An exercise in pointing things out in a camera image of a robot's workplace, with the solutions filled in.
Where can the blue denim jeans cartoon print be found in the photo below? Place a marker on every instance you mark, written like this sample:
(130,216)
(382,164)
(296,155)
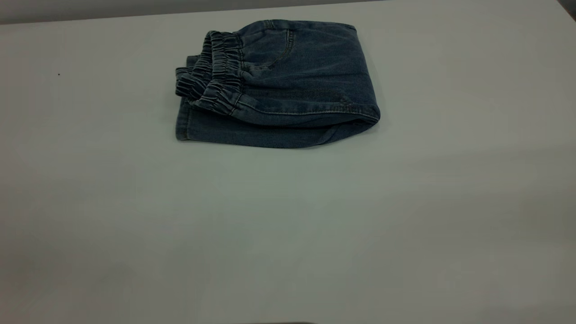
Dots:
(292,81)

